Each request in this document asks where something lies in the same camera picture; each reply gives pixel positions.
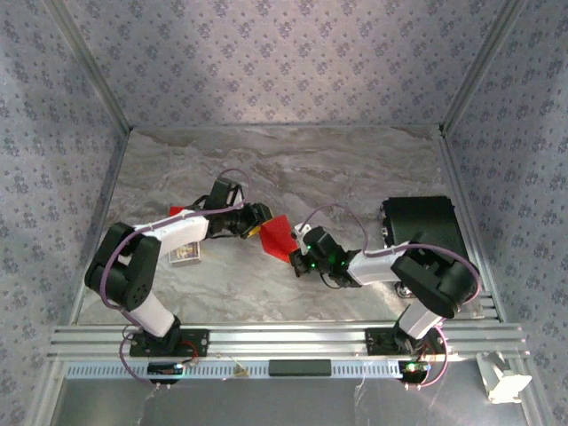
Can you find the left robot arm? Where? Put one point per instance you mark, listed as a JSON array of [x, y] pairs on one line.
[[186, 228]]

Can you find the white plastic bracket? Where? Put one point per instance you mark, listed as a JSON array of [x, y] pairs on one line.
[[506, 384]]

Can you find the red cloth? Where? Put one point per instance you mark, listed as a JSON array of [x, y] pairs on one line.
[[277, 237]]

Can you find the left controller board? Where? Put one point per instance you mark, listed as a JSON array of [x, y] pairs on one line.
[[164, 369]]

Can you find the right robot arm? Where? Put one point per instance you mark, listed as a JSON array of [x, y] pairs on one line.
[[373, 268]]

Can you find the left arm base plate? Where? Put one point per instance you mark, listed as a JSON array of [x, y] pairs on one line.
[[195, 344]]

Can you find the black bar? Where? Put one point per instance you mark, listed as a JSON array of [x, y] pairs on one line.
[[299, 368]]

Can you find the right controller board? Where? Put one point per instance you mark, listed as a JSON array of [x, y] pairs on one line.
[[415, 368]]

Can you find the controller board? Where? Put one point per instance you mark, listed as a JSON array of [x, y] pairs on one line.
[[415, 368], [164, 369]]

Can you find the playing card box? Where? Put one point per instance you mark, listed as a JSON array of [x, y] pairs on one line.
[[186, 254]]

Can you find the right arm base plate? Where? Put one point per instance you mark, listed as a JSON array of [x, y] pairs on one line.
[[377, 341]]

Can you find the small red box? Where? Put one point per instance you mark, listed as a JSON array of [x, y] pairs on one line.
[[175, 211]]

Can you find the aluminium front rail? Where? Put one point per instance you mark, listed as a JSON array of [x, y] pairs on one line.
[[288, 341]]

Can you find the aluminium side rail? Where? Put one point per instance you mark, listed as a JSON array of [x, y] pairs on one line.
[[461, 177], [102, 199]]

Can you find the aluminium frame post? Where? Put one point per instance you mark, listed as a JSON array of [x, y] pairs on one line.
[[89, 66], [483, 66]]

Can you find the small beige connector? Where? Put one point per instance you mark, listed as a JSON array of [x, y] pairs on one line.
[[241, 371]]

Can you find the black ribbed hard case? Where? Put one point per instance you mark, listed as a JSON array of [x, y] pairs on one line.
[[421, 217]]

